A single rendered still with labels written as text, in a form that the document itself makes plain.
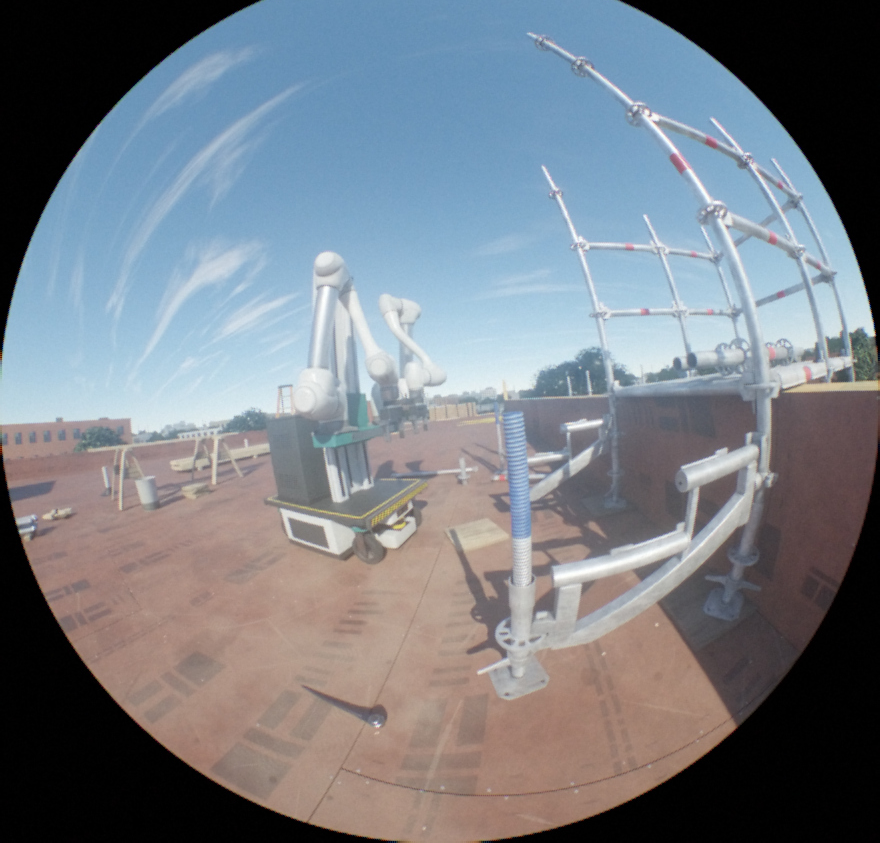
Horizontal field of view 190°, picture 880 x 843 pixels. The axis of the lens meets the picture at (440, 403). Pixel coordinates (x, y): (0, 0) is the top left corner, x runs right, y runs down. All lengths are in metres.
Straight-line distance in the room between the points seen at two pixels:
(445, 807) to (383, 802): 0.13
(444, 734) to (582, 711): 0.34
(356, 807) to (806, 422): 1.35
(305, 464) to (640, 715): 1.75
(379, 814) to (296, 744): 0.28
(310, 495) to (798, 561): 2.11
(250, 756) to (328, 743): 0.23
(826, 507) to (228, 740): 1.60
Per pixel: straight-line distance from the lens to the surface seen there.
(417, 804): 0.80
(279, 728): 0.96
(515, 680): 0.90
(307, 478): 1.59
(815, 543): 1.02
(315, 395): 1.06
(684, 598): 1.16
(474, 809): 0.79
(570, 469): 1.66
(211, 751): 1.03
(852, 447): 0.92
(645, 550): 0.65
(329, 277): 1.24
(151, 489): 3.77
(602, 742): 0.84
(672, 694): 0.94
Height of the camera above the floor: 0.79
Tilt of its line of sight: 1 degrees up
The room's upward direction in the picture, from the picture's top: 7 degrees counter-clockwise
